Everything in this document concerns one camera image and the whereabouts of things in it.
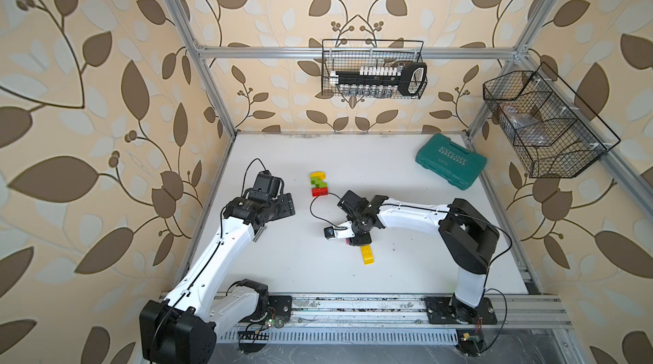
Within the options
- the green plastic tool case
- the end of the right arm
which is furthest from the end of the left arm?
the green plastic tool case

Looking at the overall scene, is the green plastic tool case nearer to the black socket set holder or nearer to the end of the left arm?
the black socket set holder

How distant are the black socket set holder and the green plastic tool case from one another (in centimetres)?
31

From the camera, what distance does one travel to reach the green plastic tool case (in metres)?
1.02

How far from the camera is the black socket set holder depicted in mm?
824
